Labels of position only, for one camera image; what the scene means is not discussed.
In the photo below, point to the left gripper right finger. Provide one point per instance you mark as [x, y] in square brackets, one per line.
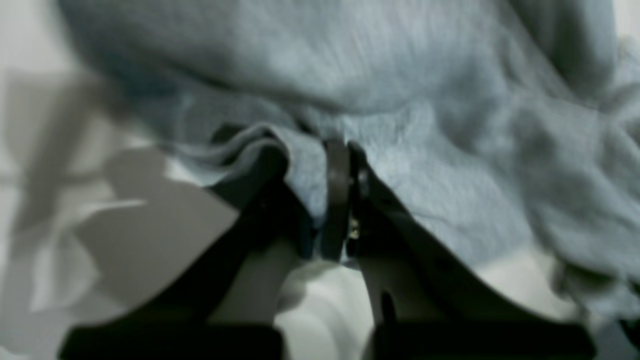
[427, 304]

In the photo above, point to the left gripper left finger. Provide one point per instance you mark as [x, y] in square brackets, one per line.
[223, 306]

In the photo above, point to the grey t-shirt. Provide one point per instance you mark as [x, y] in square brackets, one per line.
[497, 123]

